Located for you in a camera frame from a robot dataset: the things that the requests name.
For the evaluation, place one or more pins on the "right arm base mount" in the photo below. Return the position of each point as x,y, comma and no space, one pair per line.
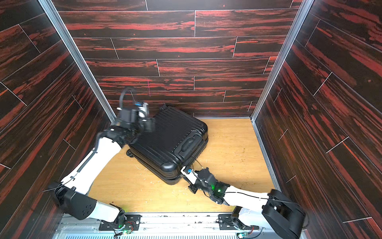
231,221

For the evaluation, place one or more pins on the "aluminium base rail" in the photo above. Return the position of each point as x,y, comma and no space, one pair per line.
152,226

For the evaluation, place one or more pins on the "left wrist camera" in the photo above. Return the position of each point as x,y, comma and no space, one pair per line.
143,109

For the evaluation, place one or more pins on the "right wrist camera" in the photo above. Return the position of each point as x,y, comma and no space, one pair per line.
190,174

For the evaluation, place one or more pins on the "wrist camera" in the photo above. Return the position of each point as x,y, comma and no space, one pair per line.
143,109
190,174

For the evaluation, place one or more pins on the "aluminium corner post left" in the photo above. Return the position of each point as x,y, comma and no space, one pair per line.
69,43

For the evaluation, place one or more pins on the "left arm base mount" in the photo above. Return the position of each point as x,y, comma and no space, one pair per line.
130,223

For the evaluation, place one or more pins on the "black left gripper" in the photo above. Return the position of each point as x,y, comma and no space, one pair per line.
149,124

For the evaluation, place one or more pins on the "aluminium corner post right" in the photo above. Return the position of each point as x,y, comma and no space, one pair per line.
289,40

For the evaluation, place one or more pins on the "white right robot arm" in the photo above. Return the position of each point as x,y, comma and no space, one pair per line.
266,210

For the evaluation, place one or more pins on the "black hard-shell suitcase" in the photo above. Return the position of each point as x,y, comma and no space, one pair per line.
176,142

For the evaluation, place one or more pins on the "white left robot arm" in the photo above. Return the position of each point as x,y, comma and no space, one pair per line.
71,193

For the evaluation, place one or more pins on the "aluminium corner post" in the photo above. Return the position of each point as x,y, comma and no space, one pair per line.
289,40
69,43

